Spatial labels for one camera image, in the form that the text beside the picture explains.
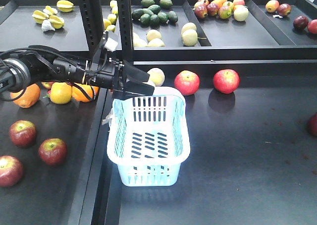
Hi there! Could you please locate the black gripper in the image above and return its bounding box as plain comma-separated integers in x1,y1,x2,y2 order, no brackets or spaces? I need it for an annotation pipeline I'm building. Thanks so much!
108,58,155,100

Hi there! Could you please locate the light blue plastic basket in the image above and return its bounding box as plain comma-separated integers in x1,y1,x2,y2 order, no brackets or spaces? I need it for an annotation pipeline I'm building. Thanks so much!
106,86,191,186

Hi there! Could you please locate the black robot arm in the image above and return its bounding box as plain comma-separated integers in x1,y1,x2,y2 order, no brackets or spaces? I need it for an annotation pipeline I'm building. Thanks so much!
0,45,154,100

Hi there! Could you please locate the orange near front apples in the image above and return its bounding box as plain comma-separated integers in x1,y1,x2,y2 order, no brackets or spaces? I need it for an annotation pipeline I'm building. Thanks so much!
13,84,41,108

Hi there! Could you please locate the pale peach fruit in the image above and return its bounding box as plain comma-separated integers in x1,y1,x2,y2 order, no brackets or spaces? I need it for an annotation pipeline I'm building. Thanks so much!
147,67,165,87

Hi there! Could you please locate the bright red apple left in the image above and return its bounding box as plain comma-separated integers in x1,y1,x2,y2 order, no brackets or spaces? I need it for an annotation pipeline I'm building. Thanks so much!
174,70,200,96

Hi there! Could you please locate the bright red apple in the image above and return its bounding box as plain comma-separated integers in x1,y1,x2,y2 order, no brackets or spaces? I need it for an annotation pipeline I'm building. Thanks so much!
213,69,240,94
174,70,200,96

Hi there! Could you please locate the yellow round fruit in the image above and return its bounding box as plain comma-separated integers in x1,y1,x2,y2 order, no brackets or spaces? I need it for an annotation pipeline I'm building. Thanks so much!
50,82,72,105

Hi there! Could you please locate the bright red apple right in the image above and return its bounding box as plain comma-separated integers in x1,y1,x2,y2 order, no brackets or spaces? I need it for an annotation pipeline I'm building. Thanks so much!
213,69,240,94

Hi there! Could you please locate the white garlic bulb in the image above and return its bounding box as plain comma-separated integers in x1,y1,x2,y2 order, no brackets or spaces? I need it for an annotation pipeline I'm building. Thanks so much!
41,19,55,32

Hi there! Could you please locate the red apple front middle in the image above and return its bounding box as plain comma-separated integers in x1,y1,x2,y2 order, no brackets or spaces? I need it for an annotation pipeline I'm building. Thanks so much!
38,138,67,166

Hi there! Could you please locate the black wooden display stand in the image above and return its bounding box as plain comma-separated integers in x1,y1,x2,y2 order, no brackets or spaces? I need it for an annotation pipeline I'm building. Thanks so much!
0,0,317,225

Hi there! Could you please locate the red apple front left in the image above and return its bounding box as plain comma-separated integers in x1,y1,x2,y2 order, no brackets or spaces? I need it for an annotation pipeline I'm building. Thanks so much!
9,120,37,148

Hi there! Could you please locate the red apple front right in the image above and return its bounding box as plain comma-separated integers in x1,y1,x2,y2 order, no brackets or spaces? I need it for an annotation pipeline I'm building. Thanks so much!
0,156,24,187

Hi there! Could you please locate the dark red apple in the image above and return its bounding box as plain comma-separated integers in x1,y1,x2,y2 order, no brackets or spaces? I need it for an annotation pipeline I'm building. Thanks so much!
307,113,317,137

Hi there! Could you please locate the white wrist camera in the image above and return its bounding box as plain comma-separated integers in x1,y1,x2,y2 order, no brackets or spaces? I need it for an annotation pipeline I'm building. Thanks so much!
104,38,118,52

